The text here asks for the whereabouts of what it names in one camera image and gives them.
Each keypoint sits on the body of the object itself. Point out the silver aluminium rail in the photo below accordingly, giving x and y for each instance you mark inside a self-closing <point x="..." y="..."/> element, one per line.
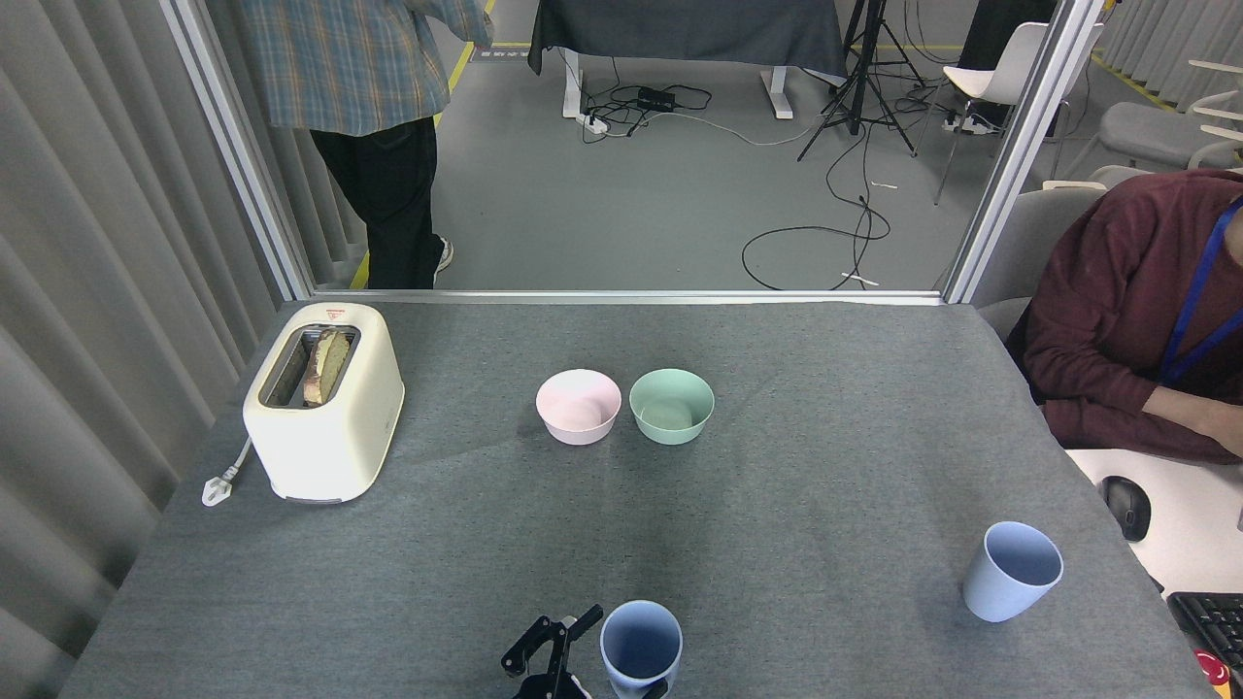
<point x="621" y="297"/>

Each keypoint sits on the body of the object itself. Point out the black tripod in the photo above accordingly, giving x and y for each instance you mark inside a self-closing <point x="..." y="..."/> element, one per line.
<point x="859" y="68"/>

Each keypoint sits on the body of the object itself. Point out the toasted bread slice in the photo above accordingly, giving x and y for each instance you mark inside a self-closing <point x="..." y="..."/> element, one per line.
<point x="325" y="367"/>

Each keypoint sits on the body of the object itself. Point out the black power adapter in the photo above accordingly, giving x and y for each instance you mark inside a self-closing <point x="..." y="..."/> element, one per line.
<point x="657" y="98"/>

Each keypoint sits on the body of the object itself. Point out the white desk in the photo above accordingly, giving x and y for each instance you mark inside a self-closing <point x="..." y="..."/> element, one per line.
<point x="1199" y="549"/>

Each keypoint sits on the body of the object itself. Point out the silver aluminium post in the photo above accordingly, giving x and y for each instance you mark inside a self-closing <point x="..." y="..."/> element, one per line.
<point x="1020" y="155"/>
<point x="238" y="155"/>

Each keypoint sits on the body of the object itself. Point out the red round button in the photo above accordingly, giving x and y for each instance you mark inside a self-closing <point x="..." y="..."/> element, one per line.
<point x="1214" y="672"/>

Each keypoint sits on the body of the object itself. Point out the blue plastic cup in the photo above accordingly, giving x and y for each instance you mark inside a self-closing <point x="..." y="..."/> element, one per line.
<point x="636" y="680"/>
<point x="1000" y="597"/>

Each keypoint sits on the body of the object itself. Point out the cream white toaster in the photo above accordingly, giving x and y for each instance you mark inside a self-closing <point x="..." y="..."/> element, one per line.
<point x="325" y="451"/>

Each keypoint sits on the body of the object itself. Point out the white power strip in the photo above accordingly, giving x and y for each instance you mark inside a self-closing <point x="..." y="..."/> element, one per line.
<point x="594" y="122"/>

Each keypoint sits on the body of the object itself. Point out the pink bowl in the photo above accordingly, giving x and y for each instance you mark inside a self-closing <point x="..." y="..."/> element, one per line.
<point x="578" y="427"/>

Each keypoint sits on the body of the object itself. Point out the person's right forearm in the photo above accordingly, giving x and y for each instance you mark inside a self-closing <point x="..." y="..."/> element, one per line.
<point x="1097" y="422"/>

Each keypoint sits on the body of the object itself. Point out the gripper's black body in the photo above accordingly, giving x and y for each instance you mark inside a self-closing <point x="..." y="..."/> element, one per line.
<point x="544" y="691"/>

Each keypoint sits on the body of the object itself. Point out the black computer mouse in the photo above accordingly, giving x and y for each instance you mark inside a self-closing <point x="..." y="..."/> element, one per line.
<point x="1126" y="510"/>

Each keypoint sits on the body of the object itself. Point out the green bowl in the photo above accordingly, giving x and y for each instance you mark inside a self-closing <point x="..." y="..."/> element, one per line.
<point x="670" y="432"/>

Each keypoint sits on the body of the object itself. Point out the table with dark cloth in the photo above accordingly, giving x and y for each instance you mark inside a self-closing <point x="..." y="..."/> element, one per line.
<point x="680" y="29"/>

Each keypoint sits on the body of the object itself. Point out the person's right hand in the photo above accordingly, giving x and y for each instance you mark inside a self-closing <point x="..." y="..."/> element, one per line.
<point x="1204" y="422"/>

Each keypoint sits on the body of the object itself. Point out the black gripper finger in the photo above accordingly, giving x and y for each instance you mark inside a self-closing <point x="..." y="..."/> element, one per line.
<point x="555" y="626"/>
<point x="656" y="691"/>

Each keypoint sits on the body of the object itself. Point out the person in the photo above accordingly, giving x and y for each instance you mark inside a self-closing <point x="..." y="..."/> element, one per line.
<point x="1005" y="29"/>
<point x="359" y="68"/>
<point x="1107" y="291"/>

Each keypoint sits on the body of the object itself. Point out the grey office chair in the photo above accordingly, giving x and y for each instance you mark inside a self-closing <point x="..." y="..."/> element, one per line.
<point x="1029" y="243"/>

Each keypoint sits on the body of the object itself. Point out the grey lounge chair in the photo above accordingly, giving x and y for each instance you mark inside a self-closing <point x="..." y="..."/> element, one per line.
<point x="1146" y="131"/>
<point x="1117" y="177"/>

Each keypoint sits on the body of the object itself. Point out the black keyboard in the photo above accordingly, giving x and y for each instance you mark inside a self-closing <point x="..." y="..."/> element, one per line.
<point x="1214" y="626"/>

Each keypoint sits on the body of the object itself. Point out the white chair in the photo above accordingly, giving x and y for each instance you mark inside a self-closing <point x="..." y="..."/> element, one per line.
<point x="991" y="83"/>

